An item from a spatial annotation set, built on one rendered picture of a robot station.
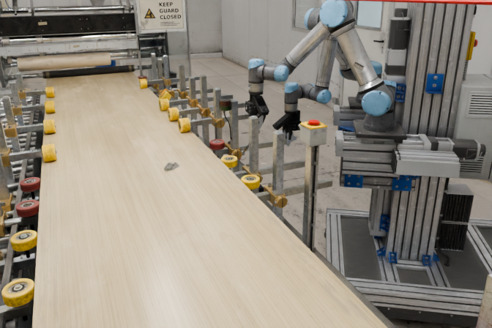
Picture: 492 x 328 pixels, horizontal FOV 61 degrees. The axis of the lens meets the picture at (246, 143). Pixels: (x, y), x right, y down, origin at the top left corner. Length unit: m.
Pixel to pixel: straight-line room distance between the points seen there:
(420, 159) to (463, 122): 0.35
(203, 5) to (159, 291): 10.09
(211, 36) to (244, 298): 10.19
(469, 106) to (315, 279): 1.30
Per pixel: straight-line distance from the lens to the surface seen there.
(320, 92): 2.28
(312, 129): 1.46
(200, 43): 11.08
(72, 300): 1.27
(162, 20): 4.34
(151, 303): 1.20
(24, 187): 2.01
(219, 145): 2.22
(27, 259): 1.64
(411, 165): 2.00
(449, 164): 2.04
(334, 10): 1.86
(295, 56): 2.09
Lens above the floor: 1.67
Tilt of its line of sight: 20 degrees down
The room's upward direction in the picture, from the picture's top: 1 degrees counter-clockwise
